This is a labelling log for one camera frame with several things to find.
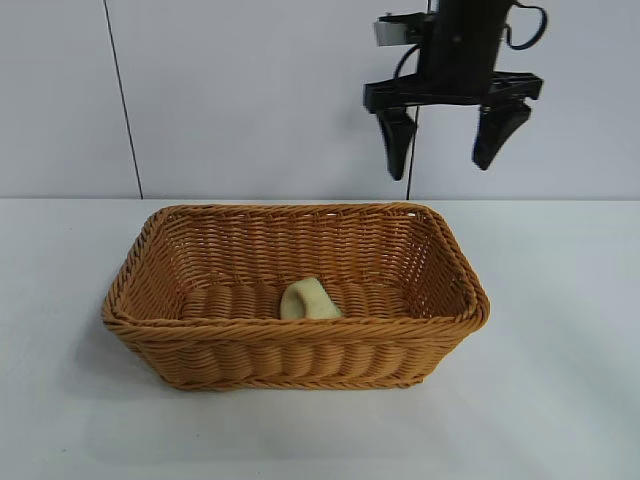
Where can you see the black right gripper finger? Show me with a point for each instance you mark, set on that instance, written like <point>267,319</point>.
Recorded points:
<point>396,142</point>

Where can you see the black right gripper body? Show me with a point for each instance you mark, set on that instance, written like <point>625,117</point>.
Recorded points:
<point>460,50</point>

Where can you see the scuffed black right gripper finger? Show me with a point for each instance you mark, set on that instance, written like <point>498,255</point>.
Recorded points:
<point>497,132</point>

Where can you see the pale yellow egg yolk pastry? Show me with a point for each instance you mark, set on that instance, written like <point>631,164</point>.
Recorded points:
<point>315,302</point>

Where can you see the tan woven wicker basket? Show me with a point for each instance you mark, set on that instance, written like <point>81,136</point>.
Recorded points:
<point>250,360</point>

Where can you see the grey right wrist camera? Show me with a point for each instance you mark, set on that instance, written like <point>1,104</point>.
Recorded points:
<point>390,31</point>

